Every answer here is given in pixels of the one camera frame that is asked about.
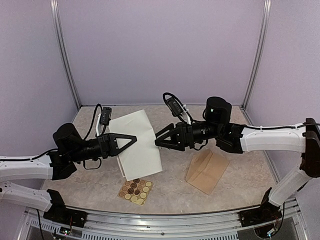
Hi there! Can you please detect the right aluminium frame post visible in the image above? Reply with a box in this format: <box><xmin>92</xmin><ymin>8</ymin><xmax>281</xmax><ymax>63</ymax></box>
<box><xmin>241</xmin><ymin>0</ymin><xmax>272</xmax><ymax>111</ymax></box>

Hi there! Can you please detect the brown kraft envelope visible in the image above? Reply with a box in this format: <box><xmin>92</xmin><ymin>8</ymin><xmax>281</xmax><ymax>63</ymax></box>
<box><xmin>185</xmin><ymin>149</ymin><xmax>230</xmax><ymax>195</ymax></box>

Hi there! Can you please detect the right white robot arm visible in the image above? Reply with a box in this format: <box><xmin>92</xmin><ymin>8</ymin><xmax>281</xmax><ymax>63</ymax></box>
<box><xmin>154</xmin><ymin>92</ymin><xmax>320</xmax><ymax>222</ymax></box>

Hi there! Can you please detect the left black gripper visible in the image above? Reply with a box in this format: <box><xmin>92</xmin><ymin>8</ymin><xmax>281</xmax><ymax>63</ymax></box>
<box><xmin>69</xmin><ymin>132</ymin><xmax>137</xmax><ymax>163</ymax></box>

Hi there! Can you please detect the front aluminium rail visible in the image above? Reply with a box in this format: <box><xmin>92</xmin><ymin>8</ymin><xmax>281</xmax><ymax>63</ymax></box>
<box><xmin>16</xmin><ymin>199</ymin><xmax>308</xmax><ymax>240</ymax></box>

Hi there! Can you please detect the aluminium frame post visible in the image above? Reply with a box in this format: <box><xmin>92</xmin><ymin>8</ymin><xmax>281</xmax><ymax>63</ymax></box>
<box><xmin>50</xmin><ymin>0</ymin><xmax>82</xmax><ymax>111</ymax></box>
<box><xmin>241</xmin><ymin>0</ymin><xmax>272</xmax><ymax>111</ymax></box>

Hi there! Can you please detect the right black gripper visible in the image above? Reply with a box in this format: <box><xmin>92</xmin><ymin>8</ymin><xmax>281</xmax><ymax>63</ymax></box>
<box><xmin>151</xmin><ymin>120</ymin><xmax>222</xmax><ymax>151</ymax></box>

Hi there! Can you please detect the left aluminium frame post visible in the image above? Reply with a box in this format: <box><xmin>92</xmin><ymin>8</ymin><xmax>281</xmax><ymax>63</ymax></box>
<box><xmin>50</xmin><ymin>0</ymin><xmax>82</xmax><ymax>111</ymax></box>

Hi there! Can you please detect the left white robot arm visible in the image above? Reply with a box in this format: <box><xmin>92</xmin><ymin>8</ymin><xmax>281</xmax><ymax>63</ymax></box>
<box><xmin>0</xmin><ymin>123</ymin><xmax>137</xmax><ymax>223</ymax></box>

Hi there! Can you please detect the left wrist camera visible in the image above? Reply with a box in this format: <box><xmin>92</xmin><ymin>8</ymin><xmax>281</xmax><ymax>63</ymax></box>
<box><xmin>95</xmin><ymin>106</ymin><xmax>112</xmax><ymax>137</ymax></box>

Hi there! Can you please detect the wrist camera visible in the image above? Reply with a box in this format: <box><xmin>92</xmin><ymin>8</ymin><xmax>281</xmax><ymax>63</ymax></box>
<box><xmin>95</xmin><ymin>106</ymin><xmax>112</xmax><ymax>137</ymax></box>
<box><xmin>162</xmin><ymin>92</ymin><xmax>193</xmax><ymax>125</ymax></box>

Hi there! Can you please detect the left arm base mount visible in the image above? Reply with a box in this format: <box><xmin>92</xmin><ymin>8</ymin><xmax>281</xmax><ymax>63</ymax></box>
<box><xmin>43</xmin><ymin>189</ymin><xmax>88</xmax><ymax>228</ymax></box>

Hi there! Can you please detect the round sticker sheet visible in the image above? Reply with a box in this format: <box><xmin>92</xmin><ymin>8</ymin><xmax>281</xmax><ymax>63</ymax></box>
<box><xmin>117</xmin><ymin>178</ymin><xmax>154</xmax><ymax>206</ymax></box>

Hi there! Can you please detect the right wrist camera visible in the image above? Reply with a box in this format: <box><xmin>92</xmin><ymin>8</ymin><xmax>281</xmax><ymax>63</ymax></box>
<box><xmin>162</xmin><ymin>92</ymin><xmax>193</xmax><ymax>125</ymax></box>

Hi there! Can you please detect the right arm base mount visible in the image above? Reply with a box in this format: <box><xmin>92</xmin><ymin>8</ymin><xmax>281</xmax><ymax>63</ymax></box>
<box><xmin>238</xmin><ymin>187</ymin><xmax>283</xmax><ymax>227</ymax></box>

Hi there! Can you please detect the ornate bordered letter paper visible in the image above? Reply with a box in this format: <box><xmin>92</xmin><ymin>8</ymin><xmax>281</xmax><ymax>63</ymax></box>
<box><xmin>109</xmin><ymin>110</ymin><xmax>163</xmax><ymax>181</ymax></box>

